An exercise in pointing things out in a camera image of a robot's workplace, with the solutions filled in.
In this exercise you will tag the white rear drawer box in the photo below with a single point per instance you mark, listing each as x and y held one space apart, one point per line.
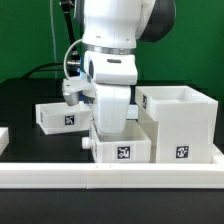
57 118

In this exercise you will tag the white drawer box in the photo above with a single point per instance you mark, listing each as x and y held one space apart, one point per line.
57 118
131 146

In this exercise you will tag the white front drawer box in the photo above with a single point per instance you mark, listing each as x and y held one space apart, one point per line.
131 146

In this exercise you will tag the white block at left edge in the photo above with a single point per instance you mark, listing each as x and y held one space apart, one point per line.
4 139

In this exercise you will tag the white drawer cabinet frame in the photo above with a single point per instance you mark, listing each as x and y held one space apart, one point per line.
179 121

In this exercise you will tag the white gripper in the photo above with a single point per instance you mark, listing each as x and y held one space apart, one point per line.
110 108

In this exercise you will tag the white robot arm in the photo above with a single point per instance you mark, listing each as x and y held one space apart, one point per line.
111 30

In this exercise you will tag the white front barrier rail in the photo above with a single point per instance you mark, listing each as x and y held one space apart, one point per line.
97 176

